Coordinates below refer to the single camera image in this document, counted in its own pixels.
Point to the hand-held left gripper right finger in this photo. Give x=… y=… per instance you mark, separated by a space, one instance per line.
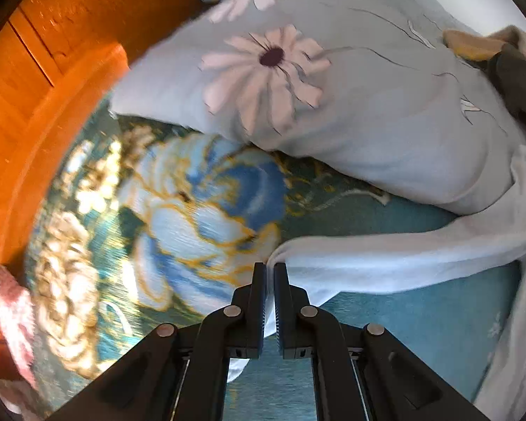
x=279 y=298

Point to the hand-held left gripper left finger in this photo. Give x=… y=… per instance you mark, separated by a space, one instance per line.
x=259 y=298

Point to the light blue garment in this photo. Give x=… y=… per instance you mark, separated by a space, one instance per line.
x=399 y=263

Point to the pink white garment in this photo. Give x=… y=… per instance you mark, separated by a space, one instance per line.
x=13 y=315

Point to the teal floral blanket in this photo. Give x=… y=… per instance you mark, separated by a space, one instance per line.
x=179 y=228

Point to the tan garment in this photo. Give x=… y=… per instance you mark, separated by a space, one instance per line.
x=473 y=46

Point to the dark grey garment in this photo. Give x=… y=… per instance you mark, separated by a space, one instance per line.
x=521 y=79

